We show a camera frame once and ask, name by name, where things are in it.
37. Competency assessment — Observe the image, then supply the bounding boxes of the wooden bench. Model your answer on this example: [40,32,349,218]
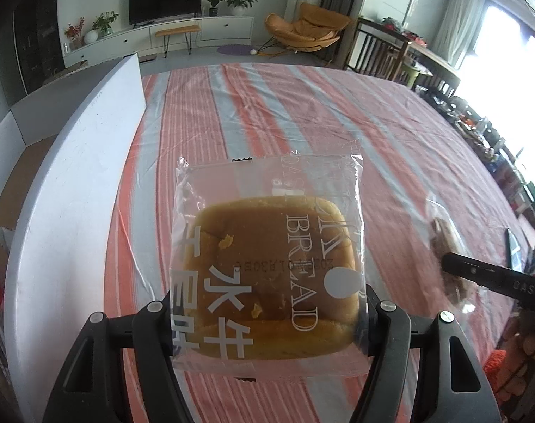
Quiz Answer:
[155,25,202,58]

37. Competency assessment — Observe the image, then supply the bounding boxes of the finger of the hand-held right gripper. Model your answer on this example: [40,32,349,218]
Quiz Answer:
[439,253,535,309]

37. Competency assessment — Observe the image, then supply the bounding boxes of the black phone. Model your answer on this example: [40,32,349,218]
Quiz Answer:
[506,228,524,270]

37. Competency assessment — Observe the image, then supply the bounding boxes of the large leafy potted plant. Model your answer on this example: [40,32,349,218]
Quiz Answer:
[221,0,260,16]

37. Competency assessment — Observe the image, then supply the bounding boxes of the black television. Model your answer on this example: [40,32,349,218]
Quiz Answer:
[128,0,204,26]

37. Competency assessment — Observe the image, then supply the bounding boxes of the red flowers in vase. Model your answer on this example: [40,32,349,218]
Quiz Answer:
[64,17,85,51]

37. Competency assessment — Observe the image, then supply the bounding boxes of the orange lounge chair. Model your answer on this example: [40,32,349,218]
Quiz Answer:
[264,2,352,54]

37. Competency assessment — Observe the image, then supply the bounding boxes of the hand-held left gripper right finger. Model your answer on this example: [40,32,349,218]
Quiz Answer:
[347,283,502,423]

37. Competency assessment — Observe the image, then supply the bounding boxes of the dark glass cabinet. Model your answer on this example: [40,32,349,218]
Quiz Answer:
[12,0,68,93]

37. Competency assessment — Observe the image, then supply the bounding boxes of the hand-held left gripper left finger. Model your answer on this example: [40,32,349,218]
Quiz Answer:
[51,291,193,423]

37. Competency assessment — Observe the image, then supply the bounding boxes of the green bucket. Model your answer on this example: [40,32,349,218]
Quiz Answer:
[402,62,422,88]

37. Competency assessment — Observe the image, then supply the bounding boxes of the wooden side table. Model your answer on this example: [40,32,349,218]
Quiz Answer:
[408,42,462,98]

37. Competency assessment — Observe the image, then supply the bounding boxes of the white box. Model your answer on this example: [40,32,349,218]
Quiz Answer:
[0,53,147,423]

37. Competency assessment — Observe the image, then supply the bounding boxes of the row of jars and containers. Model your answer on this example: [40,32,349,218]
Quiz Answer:
[419,86,535,225]

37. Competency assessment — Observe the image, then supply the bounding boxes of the white sheer curtain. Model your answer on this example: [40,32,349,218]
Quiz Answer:
[432,0,488,71]

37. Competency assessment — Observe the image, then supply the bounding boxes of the plant in white vase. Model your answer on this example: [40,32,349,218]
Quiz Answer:
[83,11,119,45]

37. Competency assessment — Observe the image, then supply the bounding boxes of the clear cookie packet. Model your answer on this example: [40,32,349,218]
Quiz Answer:
[425,196,480,313]

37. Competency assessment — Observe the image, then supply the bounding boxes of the white television cabinet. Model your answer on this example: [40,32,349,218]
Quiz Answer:
[64,15,255,68]

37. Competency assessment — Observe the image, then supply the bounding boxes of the dark wooden chair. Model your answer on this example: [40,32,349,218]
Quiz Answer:
[347,18,411,81]

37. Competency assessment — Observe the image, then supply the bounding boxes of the clear bread packet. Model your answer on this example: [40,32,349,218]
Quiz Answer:
[170,153,369,380]

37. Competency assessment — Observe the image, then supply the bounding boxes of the brown cardboard box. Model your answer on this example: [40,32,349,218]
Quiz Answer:
[43,61,90,84]

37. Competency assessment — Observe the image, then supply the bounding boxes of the pile of small goods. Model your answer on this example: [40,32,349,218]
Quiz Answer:
[380,17,429,47]

